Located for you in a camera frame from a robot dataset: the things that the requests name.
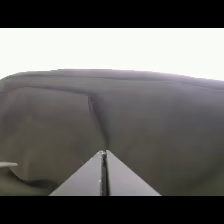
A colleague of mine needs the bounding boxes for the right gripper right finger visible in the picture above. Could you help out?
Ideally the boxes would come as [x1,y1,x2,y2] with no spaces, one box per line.
[105,149,162,197]

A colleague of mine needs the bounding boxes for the dark garment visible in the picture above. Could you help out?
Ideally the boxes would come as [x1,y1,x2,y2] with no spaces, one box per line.
[0,68,224,197]

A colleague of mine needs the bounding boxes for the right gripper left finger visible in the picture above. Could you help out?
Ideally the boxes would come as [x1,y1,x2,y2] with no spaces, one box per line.
[49,149,107,197]

